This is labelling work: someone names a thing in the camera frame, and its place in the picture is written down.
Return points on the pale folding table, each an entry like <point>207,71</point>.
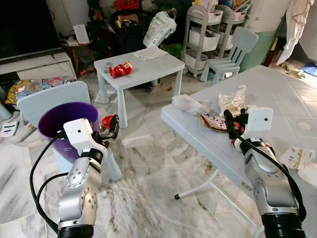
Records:
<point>282,99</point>

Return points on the red drink can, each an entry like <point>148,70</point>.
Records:
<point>269,147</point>

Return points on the white television stand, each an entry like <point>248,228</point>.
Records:
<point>39,67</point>

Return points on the crumpled beige paper bag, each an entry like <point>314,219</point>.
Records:
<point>235,99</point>

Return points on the white diaper pack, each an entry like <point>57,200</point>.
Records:
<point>161,29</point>

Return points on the round brown side table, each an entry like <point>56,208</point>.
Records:
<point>69,44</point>

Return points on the white printed paper wrapper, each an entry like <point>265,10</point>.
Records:
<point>296,157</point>

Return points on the beige crumpled cloth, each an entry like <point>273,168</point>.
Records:
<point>296,73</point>

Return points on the crumpled white tissue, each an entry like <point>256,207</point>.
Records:
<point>190,104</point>

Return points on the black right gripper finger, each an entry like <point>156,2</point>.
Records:
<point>229,117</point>

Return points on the white booklet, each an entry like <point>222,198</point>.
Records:
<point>9,129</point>

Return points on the white hanging cloth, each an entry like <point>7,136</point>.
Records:
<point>297,25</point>

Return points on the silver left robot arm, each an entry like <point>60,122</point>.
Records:
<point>79,188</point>

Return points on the dark green christmas tree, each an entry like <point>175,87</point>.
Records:
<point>96,29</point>

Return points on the blue mat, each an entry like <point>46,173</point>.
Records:
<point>310,68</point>

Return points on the pale green cabinet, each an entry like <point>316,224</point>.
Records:
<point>262,49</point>

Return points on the purple plastic rubbish bin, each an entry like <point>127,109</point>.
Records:
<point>54,124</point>

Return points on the printed white paper sheet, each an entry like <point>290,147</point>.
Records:
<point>151,53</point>

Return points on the colourful baby bouncer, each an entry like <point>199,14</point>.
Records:
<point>20,88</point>

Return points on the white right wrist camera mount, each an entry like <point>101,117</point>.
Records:
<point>260,121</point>

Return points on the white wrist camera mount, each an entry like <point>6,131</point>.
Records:
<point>79,131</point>
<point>260,121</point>

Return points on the red ball toy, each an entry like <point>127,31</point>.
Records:
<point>106,120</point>

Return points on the pale blue small table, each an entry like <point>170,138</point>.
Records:
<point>148,69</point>

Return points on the red toy figure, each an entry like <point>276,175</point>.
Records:
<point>121,69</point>

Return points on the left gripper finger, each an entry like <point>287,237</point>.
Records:
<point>115,126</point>
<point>99,127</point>

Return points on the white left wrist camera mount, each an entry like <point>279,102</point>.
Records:
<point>79,131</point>

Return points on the black flat television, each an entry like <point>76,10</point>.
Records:
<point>25,25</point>

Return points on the pale blue child chair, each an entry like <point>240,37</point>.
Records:
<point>242,42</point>
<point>49,96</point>

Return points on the white upright device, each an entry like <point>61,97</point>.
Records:
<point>80,33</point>

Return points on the grey storage trolley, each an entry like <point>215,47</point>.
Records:
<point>200,37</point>

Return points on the brown printed cardboard scrap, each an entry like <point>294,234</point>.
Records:
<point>213,124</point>

